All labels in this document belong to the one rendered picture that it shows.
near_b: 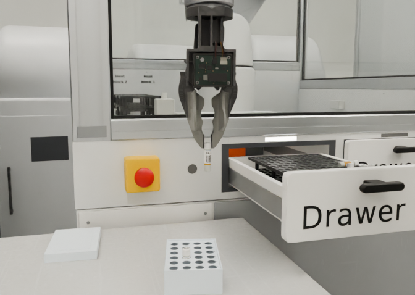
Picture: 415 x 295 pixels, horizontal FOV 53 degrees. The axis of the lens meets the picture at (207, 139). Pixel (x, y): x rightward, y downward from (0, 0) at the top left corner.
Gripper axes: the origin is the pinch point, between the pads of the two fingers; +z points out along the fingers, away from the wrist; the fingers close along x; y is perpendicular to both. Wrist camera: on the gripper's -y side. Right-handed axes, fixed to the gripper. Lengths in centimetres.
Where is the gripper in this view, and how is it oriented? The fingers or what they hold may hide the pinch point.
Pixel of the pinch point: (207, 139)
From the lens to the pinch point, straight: 67.9
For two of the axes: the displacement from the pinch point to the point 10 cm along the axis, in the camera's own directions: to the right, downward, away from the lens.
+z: -0.1, 9.9, 1.3
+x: 10.0, 0.0, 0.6
